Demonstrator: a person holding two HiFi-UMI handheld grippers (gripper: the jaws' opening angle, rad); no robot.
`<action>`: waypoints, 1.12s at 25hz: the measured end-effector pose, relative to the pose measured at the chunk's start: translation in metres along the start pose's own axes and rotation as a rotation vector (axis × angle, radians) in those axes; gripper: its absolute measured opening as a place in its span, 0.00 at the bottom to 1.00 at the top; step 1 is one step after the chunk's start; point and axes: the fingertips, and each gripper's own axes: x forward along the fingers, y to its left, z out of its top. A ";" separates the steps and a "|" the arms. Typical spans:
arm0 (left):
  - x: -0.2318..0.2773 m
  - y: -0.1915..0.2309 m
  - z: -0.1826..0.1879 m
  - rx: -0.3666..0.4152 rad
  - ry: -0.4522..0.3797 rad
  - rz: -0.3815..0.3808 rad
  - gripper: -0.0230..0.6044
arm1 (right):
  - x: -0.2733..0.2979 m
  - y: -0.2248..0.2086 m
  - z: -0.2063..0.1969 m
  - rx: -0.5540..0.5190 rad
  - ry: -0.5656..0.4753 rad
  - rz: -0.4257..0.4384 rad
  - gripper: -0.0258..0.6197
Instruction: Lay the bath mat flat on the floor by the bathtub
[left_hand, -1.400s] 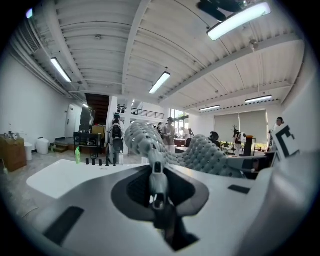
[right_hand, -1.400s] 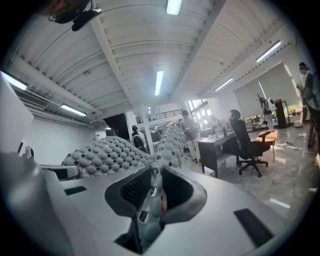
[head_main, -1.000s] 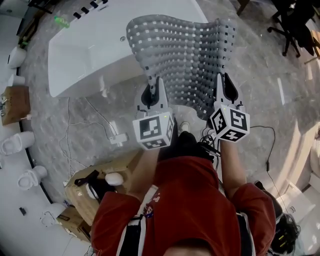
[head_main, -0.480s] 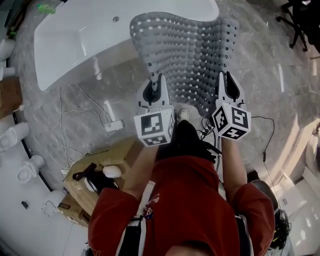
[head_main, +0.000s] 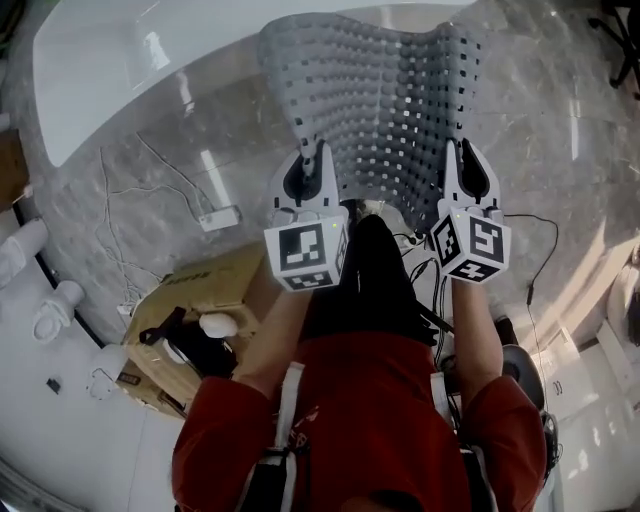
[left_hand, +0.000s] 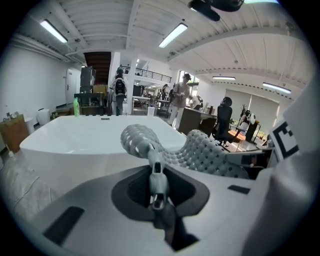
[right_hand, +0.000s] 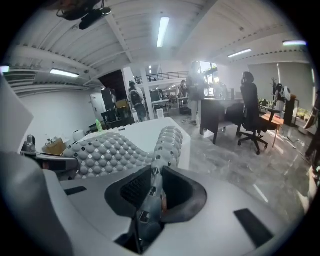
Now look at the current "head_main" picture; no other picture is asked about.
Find brown cardboard box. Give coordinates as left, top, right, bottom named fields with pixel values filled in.
left=122, top=244, right=269, bottom=419

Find white bathtub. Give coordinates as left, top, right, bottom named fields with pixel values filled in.
left=32, top=0, right=476, bottom=169

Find black office chair base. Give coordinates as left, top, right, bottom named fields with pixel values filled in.
left=587, top=0, right=640, bottom=101

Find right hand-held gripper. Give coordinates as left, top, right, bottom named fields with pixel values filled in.
left=429, top=139, right=514, bottom=286

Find black round stool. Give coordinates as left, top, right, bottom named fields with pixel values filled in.
left=501, top=343, right=547, bottom=412

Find white cabinet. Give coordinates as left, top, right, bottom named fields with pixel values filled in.
left=597, top=249, right=640, bottom=401

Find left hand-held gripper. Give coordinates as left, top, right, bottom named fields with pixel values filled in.
left=263, top=140, right=350, bottom=292

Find person's black trousers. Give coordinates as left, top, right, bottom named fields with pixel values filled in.
left=299, top=214, right=436, bottom=347

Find white harness strap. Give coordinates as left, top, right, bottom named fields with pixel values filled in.
left=429, top=372, right=457, bottom=429
left=272, top=362, right=306, bottom=451

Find black cable bundle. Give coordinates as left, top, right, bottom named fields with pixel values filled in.
left=392, top=227, right=459, bottom=371

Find brown wooden board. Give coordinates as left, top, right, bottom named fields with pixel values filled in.
left=0, top=128, right=31, bottom=212

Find black strapped bag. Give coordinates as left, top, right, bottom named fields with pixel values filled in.
left=138, top=306, right=237, bottom=379

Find grey perforated bath mat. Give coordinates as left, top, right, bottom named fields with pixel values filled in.
left=257, top=12, right=489, bottom=236

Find white rounded object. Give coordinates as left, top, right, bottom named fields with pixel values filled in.
left=199, top=311, right=239, bottom=341

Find thin white cable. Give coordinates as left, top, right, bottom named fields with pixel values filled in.
left=97, top=132, right=221, bottom=321

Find white counter with black edge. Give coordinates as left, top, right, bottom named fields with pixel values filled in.
left=0, top=199, right=191, bottom=512

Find grey marble floor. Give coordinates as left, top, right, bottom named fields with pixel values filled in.
left=0, top=0, right=640, bottom=401

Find person's red shirt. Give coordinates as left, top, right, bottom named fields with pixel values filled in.
left=172, top=332, right=549, bottom=512

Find person's right forearm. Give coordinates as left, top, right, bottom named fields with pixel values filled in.
left=451, top=277, right=505, bottom=406

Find white power adapter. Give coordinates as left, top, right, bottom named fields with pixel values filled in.
left=197, top=206, right=239, bottom=233

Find person's left forearm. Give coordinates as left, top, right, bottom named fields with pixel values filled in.
left=232, top=287, right=316, bottom=396

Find thin black cable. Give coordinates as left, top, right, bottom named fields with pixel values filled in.
left=499, top=213, right=560, bottom=307

